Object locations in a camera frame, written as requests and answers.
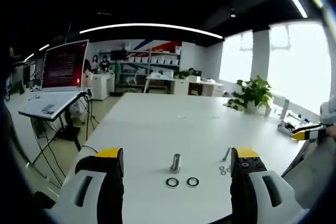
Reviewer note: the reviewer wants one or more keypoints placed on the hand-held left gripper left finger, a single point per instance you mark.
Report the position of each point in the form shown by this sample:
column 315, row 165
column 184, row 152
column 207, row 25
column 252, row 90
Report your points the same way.
column 90, row 195

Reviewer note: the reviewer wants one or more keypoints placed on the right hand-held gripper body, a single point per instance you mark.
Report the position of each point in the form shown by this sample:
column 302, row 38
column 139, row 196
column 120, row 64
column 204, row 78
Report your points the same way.
column 328, row 113

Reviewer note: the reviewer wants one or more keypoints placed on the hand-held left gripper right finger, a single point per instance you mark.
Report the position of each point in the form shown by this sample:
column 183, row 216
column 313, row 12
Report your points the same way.
column 258, row 195

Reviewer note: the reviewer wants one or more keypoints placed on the silver threaded stud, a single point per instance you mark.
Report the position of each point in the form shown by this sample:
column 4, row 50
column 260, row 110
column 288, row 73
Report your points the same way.
column 175, row 162

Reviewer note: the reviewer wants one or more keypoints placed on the white tape dispenser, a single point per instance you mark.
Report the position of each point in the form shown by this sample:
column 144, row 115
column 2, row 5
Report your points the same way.
column 284, row 127

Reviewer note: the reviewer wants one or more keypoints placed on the silver bolt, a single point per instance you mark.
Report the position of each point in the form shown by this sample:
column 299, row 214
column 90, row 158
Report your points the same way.
column 226, row 154

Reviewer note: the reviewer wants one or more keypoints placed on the green potted plant white pot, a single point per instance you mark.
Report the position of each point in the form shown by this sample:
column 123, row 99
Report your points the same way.
column 252, row 94

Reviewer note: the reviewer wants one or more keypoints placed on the white standing desk black legs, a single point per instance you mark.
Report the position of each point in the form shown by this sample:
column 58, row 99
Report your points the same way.
column 67, row 129

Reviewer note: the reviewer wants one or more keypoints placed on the white cabinet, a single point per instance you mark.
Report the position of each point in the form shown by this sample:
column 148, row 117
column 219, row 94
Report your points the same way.
column 101, row 86

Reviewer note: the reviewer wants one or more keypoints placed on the white laptop with red screen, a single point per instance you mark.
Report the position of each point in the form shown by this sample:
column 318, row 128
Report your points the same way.
column 61, row 66

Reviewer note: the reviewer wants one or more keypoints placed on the small green background plant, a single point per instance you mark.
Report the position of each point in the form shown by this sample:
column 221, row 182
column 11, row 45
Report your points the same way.
column 183, row 74

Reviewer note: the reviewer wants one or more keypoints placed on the black monitor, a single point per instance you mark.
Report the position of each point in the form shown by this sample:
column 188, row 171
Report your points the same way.
column 118, row 55

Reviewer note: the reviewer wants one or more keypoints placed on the storage shelf with white bins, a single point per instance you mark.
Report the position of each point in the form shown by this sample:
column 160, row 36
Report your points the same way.
column 149, row 64

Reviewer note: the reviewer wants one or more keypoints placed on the curved ceiling light strip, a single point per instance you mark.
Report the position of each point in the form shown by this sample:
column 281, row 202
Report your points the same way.
column 147, row 26

